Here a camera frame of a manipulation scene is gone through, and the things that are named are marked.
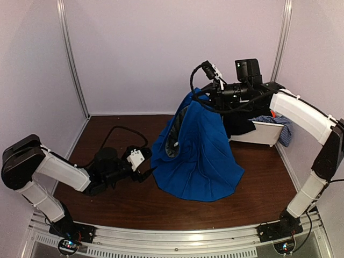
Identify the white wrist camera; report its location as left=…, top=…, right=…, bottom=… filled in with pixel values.
left=202, top=60, right=225, bottom=90
left=126, top=149, right=145, bottom=171

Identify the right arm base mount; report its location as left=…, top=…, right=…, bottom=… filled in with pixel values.
left=256, top=219, right=303, bottom=256

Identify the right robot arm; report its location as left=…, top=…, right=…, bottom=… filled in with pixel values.
left=202, top=59, right=343, bottom=241

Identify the orange garment in basket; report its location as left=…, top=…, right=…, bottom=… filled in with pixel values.
left=271, top=110, right=277, bottom=118

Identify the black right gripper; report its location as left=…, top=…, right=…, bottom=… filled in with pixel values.
left=192, top=79, right=251, bottom=111

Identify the aluminium frame post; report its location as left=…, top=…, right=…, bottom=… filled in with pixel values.
left=56, top=0, right=90, bottom=119
left=270, top=0, right=293, bottom=81

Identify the black left camera cable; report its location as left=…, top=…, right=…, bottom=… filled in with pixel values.
left=80, top=125, right=149, bottom=169

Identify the right aluminium frame post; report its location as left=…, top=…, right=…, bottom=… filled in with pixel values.
left=270, top=0, right=293, bottom=81

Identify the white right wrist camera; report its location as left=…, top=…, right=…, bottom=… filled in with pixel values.
left=202, top=60, right=225, bottom=90

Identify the blue pleated skirt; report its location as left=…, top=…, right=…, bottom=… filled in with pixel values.
left=150, top=92, right=245, bottom=202

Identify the black camera cable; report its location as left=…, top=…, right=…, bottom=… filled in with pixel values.
left=80, top=125, right=149, bottom=169
left=189, top=64, right=269, bottom=113

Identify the left aluminium frame post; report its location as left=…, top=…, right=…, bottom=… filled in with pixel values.
left=56, top=0, right=90, bottom=119

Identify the front aluminium rail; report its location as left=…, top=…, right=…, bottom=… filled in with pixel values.
left=19, top=211, right=334, bottom=257

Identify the white laundry basket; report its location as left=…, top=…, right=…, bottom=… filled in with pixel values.
left=229, top=121, right=284, bottom=147

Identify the blue checked shirt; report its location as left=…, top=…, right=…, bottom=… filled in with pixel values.
left=250, top=116, right=293, bottom=147

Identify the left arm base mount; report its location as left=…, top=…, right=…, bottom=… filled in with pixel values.
left=49, top=222, right=96, bottom=257

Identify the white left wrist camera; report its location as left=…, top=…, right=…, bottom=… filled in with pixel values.
left=126, top=149, right=145, bottom=171

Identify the black garment in basket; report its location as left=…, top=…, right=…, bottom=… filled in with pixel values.
left=223, top=111, right=256, bottom=138

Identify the black right camera cable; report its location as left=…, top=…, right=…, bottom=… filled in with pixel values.
left=189, top=64, right=269, bottom=113

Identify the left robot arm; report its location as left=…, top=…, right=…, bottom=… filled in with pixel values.
left=1, top=134, right=153, bottom=239

